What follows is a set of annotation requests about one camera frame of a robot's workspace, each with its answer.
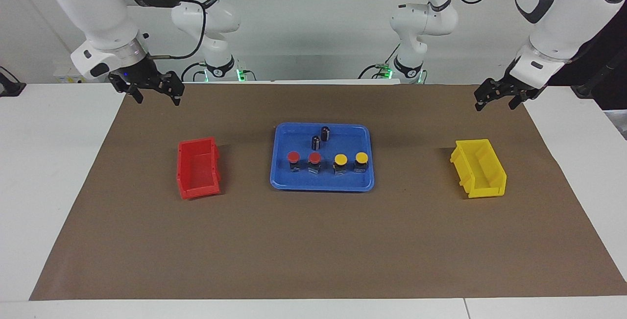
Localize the yellow plastic bin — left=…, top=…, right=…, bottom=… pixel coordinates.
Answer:
left=450, top=139, right=507, bottom=199

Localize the white power strip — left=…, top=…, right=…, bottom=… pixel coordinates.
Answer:
left=53, top=66, right=92, bottom=84

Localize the red plastic bin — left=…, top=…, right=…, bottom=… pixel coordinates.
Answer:
left=176, top=136, right=222, bottom=200

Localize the black equipment stand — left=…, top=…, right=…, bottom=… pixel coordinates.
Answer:
left=546, top=10, right=627, bottom=111

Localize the black table clamp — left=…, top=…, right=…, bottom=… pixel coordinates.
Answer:
left=0, top=67, right=26, bottom=97

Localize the blue plastic tray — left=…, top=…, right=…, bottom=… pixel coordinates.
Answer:
left=269, top=123, right=375, bottom=192

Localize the brown paper mat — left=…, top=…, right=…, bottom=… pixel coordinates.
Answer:
left=29, top=83, right=627, bottom=301

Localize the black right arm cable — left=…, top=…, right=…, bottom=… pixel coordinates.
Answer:
left=147, top=0, right=207, bottom=60

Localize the black base cable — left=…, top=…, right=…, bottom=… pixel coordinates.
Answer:
left=180, top=61, right=209, bottom=83
left=358, top=45, right=400, bottom=79

